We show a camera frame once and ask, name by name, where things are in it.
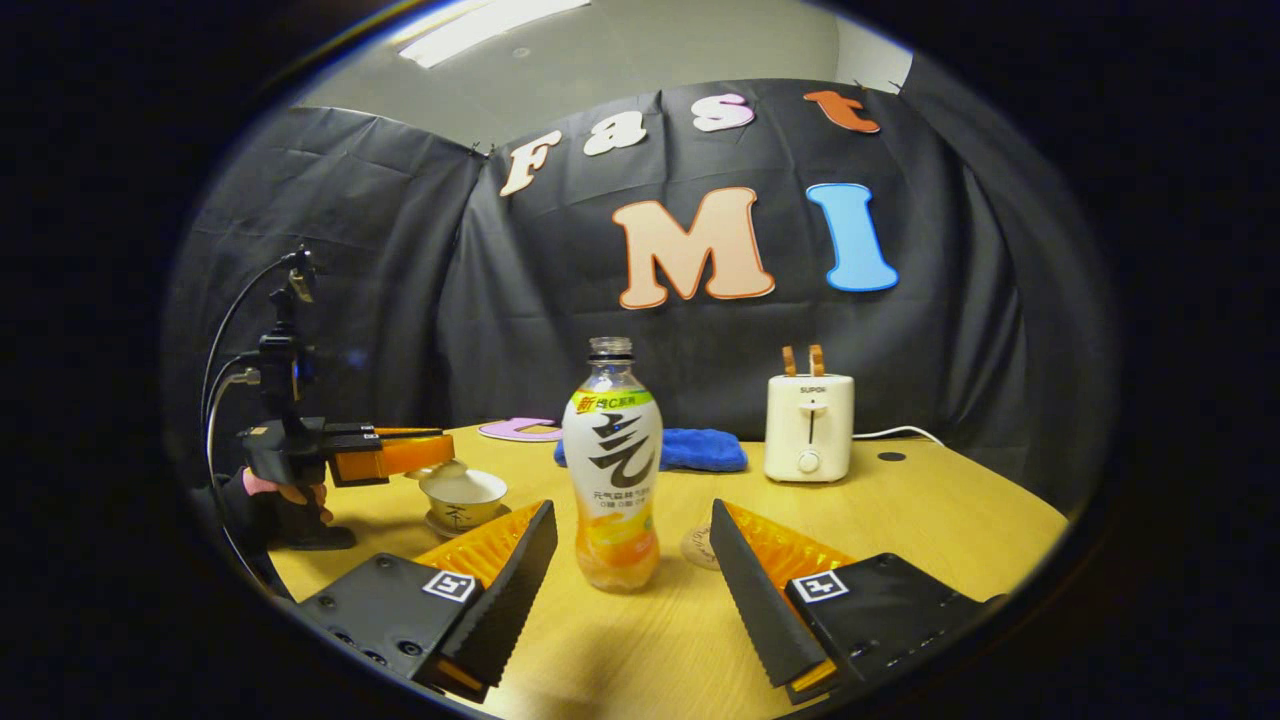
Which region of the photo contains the blue towel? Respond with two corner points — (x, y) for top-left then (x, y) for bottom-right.
(554, 428), (749, 473)

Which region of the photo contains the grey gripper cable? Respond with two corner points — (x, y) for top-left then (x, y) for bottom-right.
(203, 368), (263, 591)

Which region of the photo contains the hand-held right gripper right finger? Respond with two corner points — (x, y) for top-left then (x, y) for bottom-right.
(709, 499), (1006, 706)

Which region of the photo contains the orange drink water bottle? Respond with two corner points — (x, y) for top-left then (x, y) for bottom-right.
(561, 337), (664, 593)

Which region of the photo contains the white toaster cable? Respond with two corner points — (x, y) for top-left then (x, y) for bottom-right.
(852, 426), (946, 447)

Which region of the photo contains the white teacup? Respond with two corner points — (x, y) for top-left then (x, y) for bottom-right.
(418, 468), (509, 531)

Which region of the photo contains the purple foam cutout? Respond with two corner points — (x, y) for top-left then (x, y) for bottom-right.
(478, 417), (564, 443)

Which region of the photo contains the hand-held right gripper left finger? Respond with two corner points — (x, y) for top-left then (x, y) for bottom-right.
(295, 499), (559, 704)

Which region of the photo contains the black backdrop cloth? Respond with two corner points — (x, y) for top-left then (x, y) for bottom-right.
(160, 55), (1121, 516)

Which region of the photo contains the round brown coaster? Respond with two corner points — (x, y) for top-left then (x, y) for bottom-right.
(681, 524), (723, 572)

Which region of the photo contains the white toaster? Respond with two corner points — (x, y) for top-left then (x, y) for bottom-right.
(764, 373), (856, 484)

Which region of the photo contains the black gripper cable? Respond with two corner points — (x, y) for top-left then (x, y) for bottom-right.
(202, 252), (299, 431)

